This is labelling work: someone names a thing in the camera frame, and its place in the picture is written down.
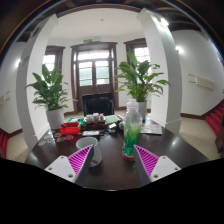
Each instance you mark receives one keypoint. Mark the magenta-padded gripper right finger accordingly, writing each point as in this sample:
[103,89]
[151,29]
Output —
[163,168]

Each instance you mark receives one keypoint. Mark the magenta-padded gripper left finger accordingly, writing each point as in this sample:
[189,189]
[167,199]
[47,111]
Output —
[61,166]

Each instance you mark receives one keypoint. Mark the clear bottle with green drink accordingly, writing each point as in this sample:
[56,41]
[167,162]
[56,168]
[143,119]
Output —
[132,133]

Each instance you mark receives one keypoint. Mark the white mug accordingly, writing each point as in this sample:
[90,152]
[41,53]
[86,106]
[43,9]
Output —
[87,144]

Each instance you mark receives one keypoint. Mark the red box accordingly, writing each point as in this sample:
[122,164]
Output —
[70,128]

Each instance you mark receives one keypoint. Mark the white printed magazine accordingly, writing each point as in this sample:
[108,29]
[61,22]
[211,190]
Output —
[151,129]

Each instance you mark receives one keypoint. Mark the flat black device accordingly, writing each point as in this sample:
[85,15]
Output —
[91,133]

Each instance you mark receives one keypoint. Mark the wooden tea tray with cups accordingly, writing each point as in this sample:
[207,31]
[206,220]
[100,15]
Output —
[95,121]

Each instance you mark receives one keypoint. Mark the round grey gadget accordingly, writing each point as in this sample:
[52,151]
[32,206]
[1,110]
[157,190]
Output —
[121,125]

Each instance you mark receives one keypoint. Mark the red carpeted staircase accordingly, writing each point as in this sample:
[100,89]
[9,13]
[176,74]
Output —
[3,143]
[216,118]

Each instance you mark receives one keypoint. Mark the green book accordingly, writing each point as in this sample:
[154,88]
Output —
[112,119]

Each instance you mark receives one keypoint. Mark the black office chair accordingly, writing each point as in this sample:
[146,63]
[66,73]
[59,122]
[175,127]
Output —
[98,105]

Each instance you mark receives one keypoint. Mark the potted plant in white pot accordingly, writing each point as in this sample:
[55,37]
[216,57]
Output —
[50,91]
[141,80]

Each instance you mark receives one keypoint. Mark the brown wooden glazed door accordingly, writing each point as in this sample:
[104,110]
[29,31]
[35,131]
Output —
[94,71]

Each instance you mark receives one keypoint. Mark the brown-framed window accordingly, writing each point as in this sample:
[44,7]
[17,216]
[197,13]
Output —
[53,56]
[138,50]

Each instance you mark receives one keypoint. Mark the green exit sign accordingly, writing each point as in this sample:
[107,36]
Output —
[87,40]

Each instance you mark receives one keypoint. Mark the white wall radiator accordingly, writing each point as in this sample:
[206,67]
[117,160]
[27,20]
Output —
[203,81]
[4,98]

